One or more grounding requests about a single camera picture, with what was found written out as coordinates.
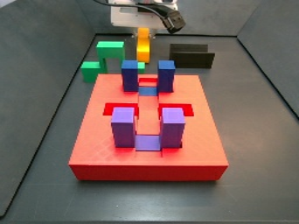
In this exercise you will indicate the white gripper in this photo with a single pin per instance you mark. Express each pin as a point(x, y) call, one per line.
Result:
point(126, 16)

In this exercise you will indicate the yellow long block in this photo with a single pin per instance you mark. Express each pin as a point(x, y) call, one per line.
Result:
point(142, 49)

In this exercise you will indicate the red slotted board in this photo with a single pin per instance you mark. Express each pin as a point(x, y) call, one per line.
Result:
point(97, 160)

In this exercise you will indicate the green arch block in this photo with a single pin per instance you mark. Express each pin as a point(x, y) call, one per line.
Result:
point(106, 50)

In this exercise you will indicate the dark blue U block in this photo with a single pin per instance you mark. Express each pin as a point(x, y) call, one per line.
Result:
point(162, 80)

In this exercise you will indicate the black block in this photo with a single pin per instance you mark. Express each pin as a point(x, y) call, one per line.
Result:
point(190, 56)

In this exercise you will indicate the purple U block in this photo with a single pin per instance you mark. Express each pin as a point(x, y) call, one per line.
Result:
point(169, 137)

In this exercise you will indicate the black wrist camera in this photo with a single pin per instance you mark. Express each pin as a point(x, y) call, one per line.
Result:
point(173, 21)

